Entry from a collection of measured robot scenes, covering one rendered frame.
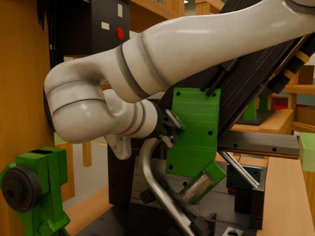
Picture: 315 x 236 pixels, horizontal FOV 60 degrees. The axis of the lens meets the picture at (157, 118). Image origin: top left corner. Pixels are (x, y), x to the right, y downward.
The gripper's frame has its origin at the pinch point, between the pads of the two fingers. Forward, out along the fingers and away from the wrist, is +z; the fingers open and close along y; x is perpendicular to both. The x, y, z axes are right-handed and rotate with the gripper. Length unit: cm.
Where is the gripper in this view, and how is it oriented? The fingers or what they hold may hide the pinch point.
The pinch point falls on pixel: (167, 125)
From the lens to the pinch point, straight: 63.6
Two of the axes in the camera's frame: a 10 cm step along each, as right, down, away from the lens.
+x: -7.2, 6.5, 2.4
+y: -5.6, -7.5, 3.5
